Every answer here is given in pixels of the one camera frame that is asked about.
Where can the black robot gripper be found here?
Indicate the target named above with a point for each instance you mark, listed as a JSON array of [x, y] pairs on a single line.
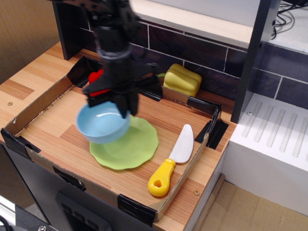
[[124, 76]]

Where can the light blue bowl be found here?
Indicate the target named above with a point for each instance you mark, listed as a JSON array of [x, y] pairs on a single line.
[[102, 123]]

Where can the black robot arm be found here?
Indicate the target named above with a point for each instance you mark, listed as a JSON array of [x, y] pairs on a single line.
[[116, 27]]

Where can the light green plate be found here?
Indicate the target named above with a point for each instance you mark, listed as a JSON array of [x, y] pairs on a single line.
[[136, 147]]

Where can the cardboard fence with black tape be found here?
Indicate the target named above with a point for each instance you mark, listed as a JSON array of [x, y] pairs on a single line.
[[38, 110]]

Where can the red toy bell pepper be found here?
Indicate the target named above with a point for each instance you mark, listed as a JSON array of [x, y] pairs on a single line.
[[92, 78]]

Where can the yellow toy bell pepper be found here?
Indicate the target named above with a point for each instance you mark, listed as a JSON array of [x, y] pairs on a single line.
[[181, 79]]

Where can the grey toy oven front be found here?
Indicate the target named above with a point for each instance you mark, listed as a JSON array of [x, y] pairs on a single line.
[[79, 217]]

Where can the white toy sink drainboard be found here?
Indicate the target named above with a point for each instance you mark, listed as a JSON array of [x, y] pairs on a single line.
[[267, 154]]

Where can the yellow handled toy knife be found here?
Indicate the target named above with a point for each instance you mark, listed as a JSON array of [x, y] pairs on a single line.
[[159, 182]]

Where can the dark grey vertical post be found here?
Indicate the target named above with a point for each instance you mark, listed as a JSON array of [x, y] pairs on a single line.
[[261, 34]]

